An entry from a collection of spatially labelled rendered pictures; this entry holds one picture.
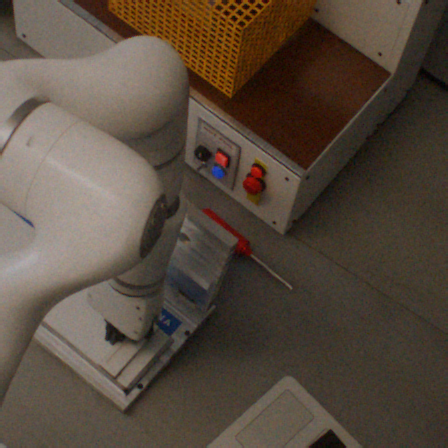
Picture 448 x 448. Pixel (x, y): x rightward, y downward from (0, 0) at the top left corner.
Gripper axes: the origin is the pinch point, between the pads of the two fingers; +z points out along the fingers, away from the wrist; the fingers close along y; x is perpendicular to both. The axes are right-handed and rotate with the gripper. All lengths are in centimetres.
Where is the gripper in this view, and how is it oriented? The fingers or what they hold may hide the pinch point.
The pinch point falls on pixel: (117, 329)
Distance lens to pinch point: 170.0
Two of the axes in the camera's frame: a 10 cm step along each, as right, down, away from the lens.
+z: -2.1, 5.7, 7.9
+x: 5.9, -5.7, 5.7
